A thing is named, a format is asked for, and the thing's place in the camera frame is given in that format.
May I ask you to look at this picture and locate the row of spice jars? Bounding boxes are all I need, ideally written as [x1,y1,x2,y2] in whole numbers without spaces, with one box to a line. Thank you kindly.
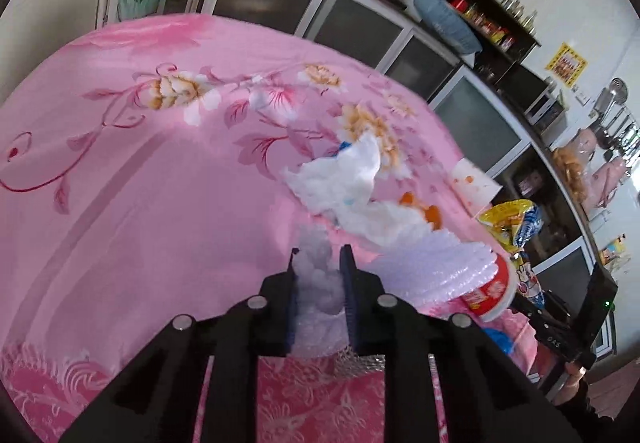
[452,0,538,51]

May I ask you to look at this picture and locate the microwave oven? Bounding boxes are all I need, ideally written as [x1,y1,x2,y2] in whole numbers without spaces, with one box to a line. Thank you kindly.
[500,66,568,126]

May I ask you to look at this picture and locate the bag of fried snacks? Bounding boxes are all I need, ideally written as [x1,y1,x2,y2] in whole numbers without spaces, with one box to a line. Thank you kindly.
[550,146,591,204]

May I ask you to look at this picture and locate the pink plastic bag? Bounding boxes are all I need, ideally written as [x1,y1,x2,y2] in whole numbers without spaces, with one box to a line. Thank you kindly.
[570,128,603,164]
[590,157,633,210]

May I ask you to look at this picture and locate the person's right hand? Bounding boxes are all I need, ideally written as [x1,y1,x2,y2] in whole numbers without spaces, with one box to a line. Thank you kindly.
[562,360,591,391]

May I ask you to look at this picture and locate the dark wooden spice shelf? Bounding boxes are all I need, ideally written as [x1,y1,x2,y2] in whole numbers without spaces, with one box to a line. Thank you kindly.
[440,0,543,84]

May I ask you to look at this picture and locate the blue plastic basin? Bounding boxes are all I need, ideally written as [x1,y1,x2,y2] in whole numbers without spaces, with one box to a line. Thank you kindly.
[412,0,483,55]

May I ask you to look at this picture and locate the yellow snack packet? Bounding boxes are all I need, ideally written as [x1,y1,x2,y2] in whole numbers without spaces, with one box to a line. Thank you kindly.
[477,199,543,251]

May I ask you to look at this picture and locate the person's right forearm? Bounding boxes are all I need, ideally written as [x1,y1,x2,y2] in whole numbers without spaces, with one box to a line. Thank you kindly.
[550,375,621,425]

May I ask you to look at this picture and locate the white foam net sheet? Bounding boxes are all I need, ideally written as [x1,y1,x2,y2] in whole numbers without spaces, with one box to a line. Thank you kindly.
[367,228,501,310]

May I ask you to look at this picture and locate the hanging metal kitchen utensils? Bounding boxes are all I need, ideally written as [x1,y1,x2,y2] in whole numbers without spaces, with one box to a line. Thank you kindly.
[590,77,640,159]

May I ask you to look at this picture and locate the clear plastic wrap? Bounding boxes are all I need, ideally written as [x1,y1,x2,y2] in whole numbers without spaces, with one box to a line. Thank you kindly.
[291,224,386,380]

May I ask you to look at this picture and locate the stained white paper napkin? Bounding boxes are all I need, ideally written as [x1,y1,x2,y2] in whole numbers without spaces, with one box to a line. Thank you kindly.
[447,158,503,219]

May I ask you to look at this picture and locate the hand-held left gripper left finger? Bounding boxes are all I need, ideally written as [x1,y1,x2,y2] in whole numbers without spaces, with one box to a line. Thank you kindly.
[59,248,301,443]

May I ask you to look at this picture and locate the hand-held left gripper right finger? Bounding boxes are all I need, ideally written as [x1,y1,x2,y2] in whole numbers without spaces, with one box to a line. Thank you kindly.
[340,245,583,443]

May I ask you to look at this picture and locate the white cup red label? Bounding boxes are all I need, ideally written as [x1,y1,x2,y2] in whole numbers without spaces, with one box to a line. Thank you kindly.
[460,253,518,324]

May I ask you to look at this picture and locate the cartoon printed snack wrapper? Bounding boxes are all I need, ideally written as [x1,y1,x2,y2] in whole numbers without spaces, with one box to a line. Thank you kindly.
[510,248,548,311]

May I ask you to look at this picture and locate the cartoon wall sticker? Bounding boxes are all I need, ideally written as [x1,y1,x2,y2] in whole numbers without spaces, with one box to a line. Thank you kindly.
[597,234,628,269]

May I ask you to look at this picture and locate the pink floral cushion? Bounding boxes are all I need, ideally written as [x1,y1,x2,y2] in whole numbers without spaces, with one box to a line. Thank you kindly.
[0,13,538,443]

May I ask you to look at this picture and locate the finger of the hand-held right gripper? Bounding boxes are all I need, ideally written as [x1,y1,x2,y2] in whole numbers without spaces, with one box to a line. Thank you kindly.
[510,292,552,325]

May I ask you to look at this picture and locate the yellow wall poster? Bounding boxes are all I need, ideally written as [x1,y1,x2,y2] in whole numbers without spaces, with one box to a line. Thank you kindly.
[545,42,587,85]

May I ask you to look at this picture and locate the white tissue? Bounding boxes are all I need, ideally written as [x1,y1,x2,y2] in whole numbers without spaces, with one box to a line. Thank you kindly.
[335,200,441,249]
[285,130,382,224]

